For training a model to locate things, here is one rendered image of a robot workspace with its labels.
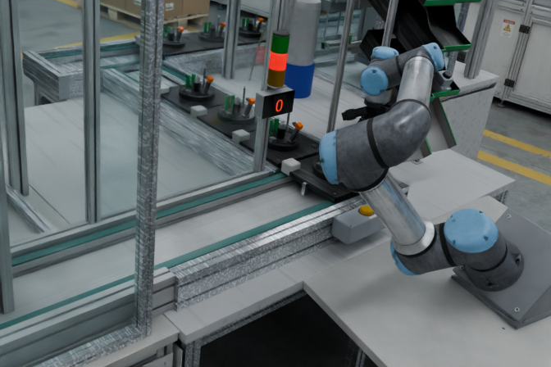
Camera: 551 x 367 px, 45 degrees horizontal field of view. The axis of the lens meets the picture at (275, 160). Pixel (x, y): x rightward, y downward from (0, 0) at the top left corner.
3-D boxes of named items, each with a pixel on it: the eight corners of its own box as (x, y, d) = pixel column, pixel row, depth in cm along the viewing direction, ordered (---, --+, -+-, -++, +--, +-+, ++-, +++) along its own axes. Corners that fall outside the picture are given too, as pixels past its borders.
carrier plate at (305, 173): (384, 184, 216) (386, 178, 215) (334, 204, 200) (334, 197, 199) (331, 155, 231) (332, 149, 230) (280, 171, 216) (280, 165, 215)
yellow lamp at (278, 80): (287, 85, 197) (289, 70, 195) (275, 88, 194) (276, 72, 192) (275, 79, 200) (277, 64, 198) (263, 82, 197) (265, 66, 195)
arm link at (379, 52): (369, 50, 185) (375, 43, 192) (362, 88, 190) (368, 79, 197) (397, 56, 183) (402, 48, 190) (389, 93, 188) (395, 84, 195)
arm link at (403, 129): (419, 116, 135) (433, 29, 175) (369, 133, 140) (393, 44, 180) (439, 162, 139) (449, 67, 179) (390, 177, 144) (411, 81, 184)
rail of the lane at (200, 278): (403, 212, 219) (410, 183, 214) (176, 311, 162) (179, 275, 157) (390, 205, 222) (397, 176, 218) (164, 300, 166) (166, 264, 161)
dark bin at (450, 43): (468, 50, 223) (480, 33, 218) (440, 52, 216) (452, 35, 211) (423, -5, 236) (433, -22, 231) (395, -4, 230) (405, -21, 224)
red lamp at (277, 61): (289, 69, 195) (291, 52, 193) (276, 71, 192) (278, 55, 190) (277, 64, 198) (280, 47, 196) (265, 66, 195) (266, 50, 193)
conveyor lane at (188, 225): (380, 208, 220) (384, 181, 215) (162, 298, 166) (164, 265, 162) (318, 173, 238) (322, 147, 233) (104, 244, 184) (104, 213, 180)
